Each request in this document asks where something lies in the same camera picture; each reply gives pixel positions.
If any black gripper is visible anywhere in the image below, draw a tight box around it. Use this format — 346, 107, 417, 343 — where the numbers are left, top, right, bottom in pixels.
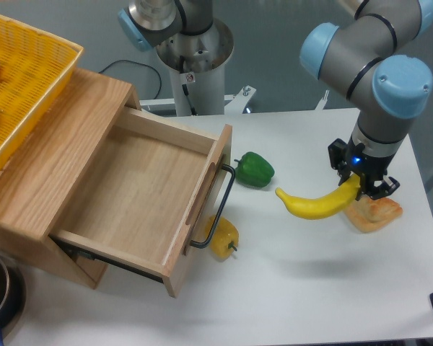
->
328, 136, 400, 201

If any yellow banana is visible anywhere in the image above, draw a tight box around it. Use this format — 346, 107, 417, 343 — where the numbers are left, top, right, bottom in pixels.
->
275, 174, 360, 220

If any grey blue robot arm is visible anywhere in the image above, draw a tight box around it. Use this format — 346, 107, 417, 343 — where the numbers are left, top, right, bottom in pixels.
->
299, 0, 433, 200

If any wooden open top drawer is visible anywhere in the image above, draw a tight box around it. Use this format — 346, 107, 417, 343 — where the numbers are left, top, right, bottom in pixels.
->
51, 107, 232, 297

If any wooden drawer cabinet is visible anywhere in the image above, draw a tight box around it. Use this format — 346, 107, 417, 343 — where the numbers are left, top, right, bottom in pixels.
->
0, 68, 140, 288

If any golden pastry bread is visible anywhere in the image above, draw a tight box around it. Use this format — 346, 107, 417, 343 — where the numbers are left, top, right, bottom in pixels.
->
344, 196, 403, 233

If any green bell pepper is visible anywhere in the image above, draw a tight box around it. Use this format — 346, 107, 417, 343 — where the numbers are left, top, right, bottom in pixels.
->
235, 151, 275, 188

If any yellow bell pepper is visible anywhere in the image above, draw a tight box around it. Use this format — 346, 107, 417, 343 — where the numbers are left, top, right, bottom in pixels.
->
209, 217, 239, 260

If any yellow plastic basket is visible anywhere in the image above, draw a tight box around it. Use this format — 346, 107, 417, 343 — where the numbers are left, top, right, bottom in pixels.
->
0, 15, 84, 171

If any dark metal pot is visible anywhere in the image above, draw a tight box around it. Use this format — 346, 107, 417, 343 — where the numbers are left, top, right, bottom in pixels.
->
0, 256, 26, 345

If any black drawer handle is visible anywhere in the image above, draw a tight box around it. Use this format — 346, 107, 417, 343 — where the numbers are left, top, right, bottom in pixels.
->
189, 164, 235, 249

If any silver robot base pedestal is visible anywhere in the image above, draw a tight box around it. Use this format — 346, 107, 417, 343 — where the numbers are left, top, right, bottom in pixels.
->
118, 0, 256, 117

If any black cable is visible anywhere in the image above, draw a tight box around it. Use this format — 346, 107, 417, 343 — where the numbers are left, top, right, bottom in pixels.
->
98, 59, 162, 101

